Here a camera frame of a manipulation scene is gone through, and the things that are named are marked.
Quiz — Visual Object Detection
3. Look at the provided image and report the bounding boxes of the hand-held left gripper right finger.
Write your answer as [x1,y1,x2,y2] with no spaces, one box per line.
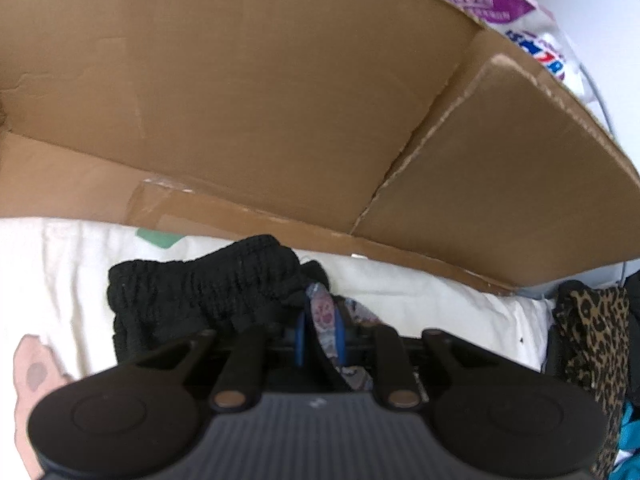
[333,310,503,410]

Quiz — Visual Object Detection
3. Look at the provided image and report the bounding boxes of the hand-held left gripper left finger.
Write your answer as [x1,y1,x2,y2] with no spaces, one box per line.
[132,311,307,410]

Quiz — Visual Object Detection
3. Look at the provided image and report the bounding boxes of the black pants with bear print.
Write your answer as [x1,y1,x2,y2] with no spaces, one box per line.
[107,234,387,396]

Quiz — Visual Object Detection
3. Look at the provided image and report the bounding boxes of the leopard print garment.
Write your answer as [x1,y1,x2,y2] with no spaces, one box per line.
[544,282,632,480]

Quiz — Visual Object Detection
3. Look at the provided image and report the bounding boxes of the cream printed bedsheet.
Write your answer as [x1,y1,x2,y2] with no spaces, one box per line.
[0,217,558,480]

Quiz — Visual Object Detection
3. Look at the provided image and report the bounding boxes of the brown cardboard box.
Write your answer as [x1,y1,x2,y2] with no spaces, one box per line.
[0,0,640,297]

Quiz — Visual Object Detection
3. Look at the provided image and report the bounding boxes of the teal garment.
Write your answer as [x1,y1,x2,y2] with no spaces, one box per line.
[607,400,640,480]

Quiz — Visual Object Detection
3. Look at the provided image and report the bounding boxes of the purple and white plastic bag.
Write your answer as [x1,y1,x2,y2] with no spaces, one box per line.
[397,0,593,103]

